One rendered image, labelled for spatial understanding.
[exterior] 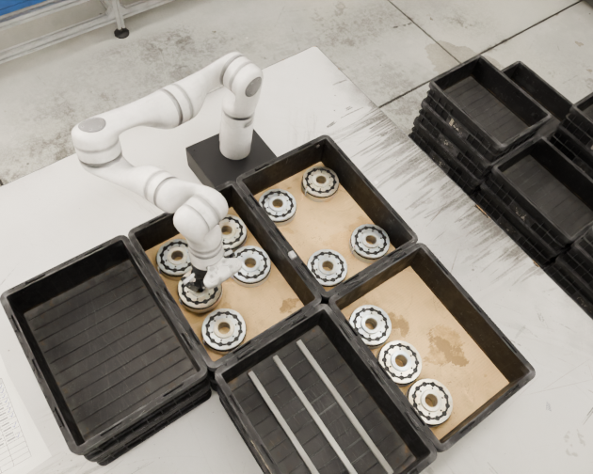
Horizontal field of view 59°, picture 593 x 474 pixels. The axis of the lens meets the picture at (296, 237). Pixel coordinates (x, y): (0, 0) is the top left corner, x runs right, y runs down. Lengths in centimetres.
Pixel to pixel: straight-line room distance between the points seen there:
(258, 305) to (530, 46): 270
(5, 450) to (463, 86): 204
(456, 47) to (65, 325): 270
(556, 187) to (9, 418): 205
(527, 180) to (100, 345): 174
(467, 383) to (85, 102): 225
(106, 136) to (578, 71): 293
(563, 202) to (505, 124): 39
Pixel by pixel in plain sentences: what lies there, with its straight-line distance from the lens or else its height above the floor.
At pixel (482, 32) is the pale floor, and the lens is 357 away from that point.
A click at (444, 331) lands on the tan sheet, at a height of 83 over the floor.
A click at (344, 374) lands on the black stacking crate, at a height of 83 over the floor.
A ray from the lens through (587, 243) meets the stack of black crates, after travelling 211.
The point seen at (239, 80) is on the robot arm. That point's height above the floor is 109.
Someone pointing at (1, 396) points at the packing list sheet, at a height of 70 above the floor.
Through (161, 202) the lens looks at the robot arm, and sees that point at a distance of 104.
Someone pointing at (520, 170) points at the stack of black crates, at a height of 38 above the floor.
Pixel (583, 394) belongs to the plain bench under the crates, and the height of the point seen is 70.
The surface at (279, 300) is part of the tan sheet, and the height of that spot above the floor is 83.
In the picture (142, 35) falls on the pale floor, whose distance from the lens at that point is 322.
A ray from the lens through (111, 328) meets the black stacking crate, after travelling 133.
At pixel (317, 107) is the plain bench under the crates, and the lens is 187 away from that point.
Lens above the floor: 205
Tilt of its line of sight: 60 degrees down
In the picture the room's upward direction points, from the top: 10 degrees clockwise
